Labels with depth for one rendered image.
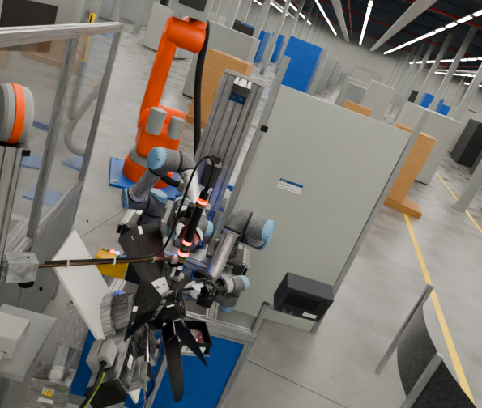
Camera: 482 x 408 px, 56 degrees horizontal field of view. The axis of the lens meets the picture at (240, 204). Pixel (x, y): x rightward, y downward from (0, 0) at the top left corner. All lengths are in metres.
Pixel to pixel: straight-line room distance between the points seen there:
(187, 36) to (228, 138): 3.17
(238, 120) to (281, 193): 1.18
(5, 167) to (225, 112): 1.54
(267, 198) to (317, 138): 0.63
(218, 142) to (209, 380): 1.37
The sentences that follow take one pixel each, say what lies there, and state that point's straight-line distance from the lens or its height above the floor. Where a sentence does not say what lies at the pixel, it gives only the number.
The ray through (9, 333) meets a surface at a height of 0.97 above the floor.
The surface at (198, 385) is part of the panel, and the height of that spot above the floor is 0.41.
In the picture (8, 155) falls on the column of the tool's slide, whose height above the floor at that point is 1.77.
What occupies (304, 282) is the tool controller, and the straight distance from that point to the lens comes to 2.39.
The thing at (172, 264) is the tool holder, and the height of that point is 1.36.
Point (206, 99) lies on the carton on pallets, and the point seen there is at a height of 0.59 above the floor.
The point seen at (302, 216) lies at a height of 1.07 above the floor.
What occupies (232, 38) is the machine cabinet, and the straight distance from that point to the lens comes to 12.44.
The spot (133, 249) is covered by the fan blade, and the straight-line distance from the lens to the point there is 1.84.
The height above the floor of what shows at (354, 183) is 1.48.
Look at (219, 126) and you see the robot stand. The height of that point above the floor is 1.72.
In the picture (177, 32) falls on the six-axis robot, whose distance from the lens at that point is 5.71.
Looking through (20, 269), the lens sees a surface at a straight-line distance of 1.60.
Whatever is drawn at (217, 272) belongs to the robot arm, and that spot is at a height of 1.18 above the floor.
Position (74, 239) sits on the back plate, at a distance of 1.88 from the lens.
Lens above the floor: 2.30
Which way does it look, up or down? 21 degrees down
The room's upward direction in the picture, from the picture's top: 21 degrees clockwise
